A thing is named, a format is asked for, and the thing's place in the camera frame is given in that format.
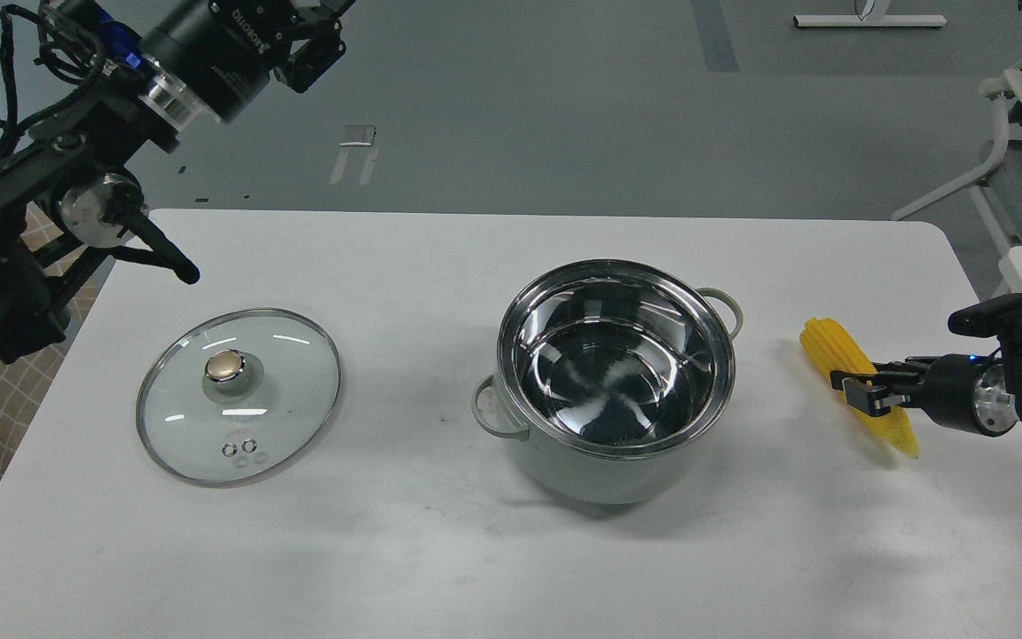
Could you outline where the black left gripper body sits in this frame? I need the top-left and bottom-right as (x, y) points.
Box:
(139, 1), (308, 122)

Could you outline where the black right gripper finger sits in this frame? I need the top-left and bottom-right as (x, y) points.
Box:
(829, 369), (920, 418)
(873, 356), (939, 379)

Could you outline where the glass pot lid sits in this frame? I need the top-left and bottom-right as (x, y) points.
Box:
(135, 308), (343, 488)

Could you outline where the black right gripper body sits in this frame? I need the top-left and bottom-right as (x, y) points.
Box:
(905, 353), (983, 433)

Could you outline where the white chair frame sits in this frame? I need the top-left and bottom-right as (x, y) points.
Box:
(889, 0), (1022, 267)

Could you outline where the yellow corn cob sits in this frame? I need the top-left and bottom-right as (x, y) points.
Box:
(799, 317), (920, 460)

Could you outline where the grey steel cooking pot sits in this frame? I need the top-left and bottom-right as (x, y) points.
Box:
(471, 259), (743, 506)

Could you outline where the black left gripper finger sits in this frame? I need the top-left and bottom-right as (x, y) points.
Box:
(273, 1), (354, 93)

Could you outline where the white stand base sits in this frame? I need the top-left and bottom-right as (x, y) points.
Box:
(791, 1), (948, 29)

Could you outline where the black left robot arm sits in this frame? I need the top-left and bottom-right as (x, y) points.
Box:
(0, 1), (351, 364)

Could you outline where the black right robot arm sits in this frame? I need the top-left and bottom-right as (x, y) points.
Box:
(800, 294), (1022, 454)

